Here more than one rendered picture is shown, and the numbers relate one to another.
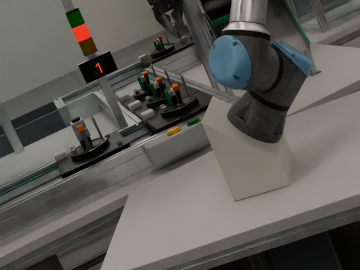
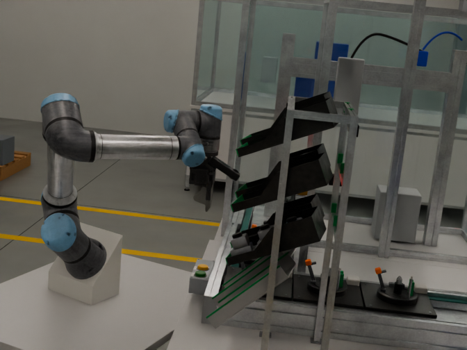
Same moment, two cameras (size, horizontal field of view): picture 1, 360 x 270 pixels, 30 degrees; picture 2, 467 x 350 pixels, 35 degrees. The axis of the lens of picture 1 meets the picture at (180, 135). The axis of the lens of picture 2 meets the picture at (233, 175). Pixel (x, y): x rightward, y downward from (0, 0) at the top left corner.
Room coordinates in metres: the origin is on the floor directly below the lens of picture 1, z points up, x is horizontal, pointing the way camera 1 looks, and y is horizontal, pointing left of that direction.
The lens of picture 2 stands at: (2.69, -2.49, 1.91)
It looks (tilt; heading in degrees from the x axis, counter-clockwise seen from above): 13 degrees down; 103
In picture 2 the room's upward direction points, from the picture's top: 5 degrees clockwise
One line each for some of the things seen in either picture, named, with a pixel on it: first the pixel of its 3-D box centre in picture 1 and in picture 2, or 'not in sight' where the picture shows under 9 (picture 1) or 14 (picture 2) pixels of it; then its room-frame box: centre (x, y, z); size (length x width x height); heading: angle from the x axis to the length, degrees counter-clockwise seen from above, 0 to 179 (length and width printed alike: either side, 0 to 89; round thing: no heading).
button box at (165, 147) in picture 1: (177, 140); (201, 276); (2.02, 0.01, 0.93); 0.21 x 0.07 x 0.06; 99
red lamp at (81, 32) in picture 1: (81, 32); not in sight; (2.33, 0.17, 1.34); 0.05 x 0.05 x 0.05
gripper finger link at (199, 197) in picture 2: (180, 22); (201, 198); (2.04, -0.14, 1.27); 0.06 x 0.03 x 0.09; 9
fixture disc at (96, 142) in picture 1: (89, 148); not in sight; (2.19, 0.30, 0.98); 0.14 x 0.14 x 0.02
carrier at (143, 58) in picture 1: (159, 45); not in sight; (3.61, -0.09, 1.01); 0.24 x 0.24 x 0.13; 9
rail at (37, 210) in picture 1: (122, 167); (223, 265); (2.05, 0.21, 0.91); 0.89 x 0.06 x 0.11; 99
